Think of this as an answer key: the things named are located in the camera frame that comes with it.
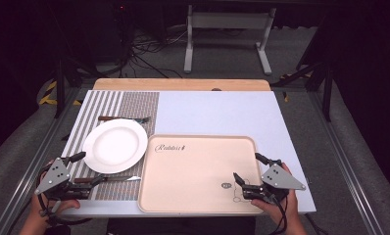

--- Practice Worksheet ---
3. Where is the person's left hand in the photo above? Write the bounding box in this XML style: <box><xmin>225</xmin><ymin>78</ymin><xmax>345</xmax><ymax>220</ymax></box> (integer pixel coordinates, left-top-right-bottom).
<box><xmin>27</xmin><ymin>195</ymin><xmax>81</xmax><ymax>229</ymax></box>

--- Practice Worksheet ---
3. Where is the tangle of black floor cables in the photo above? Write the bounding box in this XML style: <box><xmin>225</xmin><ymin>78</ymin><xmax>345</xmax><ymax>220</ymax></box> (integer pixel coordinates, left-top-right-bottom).
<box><xmin>118</xmin><ymin>27</ymin><xmax>188</xmax><ymax>79</ymax></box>

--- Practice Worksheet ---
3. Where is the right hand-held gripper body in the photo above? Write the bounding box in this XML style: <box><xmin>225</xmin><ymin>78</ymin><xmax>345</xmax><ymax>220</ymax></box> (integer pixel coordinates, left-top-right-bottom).
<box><xmin>242</xmin><ymin>163</ymin><xmax>307</xmax><ymax>206</ymax></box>

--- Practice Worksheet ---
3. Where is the black metal stand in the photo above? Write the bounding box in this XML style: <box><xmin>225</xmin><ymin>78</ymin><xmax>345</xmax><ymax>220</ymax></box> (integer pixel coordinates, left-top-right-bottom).
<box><xmin>54</xmin><ymin>57</ymin><xmax>96</xmax><ymax>119</ymax></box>
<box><xmin>270</xmin><ymin>60</ymin><xmax>334</xmax><ymax>122</ymax></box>

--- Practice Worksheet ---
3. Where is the beige plastic tray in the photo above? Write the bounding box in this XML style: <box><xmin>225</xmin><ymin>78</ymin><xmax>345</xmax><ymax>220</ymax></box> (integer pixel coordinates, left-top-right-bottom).
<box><xmin>137</xmin><ymin>133</ymin><xmax>265</xmax><ymax>215</ymax></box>

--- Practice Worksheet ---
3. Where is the striped grey placemat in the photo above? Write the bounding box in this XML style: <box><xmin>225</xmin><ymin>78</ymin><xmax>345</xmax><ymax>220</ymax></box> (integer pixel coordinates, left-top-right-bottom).
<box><xmin>61</xmin><ymin>90</ymin><xmax>161</xmax><ymax>202</ymax></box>

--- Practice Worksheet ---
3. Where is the fork with brown handle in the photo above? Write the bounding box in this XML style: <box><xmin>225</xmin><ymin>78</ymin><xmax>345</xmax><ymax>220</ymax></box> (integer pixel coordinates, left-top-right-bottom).
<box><xmin>97</xmin><ymin>115</ymin><xmax>151</xmax><ymax>124</ymax></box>

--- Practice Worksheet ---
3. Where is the person's dark-clothed lap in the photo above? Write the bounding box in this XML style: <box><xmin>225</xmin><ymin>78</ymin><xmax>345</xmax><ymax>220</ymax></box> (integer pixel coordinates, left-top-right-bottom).
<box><xmin>106</xmin><ymin>216</ymin><xmax>257</xmax><ymax>235</ymax></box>

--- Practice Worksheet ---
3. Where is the white board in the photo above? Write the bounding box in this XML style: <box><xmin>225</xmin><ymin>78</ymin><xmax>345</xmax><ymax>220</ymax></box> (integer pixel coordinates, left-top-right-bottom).
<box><xmin>59</xmin><ymin>90</ymin><xmax>317</xmax><ymax>218</ymax></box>

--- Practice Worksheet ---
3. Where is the black equipment case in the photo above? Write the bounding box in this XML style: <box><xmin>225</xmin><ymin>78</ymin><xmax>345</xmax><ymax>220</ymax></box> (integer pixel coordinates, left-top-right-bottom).
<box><xmin>94</xmin><ymin>0</ymin><xmax>136</xmax><ymax>64</ymax></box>

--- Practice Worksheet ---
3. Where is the white round plate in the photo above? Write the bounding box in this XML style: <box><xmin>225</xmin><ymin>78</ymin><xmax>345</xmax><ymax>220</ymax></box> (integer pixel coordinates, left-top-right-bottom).
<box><xmin>81</xmin><ymin>117</ymin><xmax>149</xmax><ymax>175</ymax></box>

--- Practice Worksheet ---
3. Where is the yellow and black floor tape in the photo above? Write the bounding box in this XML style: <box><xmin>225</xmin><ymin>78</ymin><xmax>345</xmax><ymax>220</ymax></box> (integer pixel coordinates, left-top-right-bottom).
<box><xmin>37</xmin><ymin>80</ymin><xmax>83</xmax><ymax>106</ymax></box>

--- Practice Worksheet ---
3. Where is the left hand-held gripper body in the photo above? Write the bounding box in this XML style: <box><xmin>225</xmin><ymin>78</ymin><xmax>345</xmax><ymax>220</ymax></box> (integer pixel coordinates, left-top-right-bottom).
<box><xmin>35</xmin><ymin>158</ymin><xmax>93</xmax><ymax>201</ymax></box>

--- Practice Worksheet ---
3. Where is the knife with brown handle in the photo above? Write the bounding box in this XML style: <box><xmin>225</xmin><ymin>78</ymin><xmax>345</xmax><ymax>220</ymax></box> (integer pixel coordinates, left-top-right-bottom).
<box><xmin>73</xmin><ymin>175</ymin><xmax>142</xmax><ymax>185</ymax></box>

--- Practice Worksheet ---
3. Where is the right hand-held gripper black cable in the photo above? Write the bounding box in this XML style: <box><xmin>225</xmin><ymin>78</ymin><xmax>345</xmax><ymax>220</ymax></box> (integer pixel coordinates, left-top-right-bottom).
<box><xmin>270</xmin><ymin>192</ymin><xmax>289</xmax><ymax>235</ymax></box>

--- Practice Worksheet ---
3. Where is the aluminium rail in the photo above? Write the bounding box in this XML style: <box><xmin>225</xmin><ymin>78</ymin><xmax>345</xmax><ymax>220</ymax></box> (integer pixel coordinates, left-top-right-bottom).
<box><xmin>305</xmin><ymin>89</ymin><xmax>385</xmax><ymax>235</ymax></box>
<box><xmin>0</xmin><ymin>85</ymin><xmax>84</xmax><ymax>235</ymax></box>

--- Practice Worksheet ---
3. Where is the grey metal stand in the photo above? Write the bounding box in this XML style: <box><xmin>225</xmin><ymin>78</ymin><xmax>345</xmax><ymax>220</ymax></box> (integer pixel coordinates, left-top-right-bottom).
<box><xmin>182</xmin><ymin>4</ymin><xmax>278</xmax><ymax>76</ymax></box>

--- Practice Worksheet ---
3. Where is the person's right hand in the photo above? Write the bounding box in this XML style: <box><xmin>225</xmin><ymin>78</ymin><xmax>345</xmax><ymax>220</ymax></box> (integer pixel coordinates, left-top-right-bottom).
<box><xmin>251</xmin><ymin>162</ymin><xmax>304</xmax><ymax>229</ymax></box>

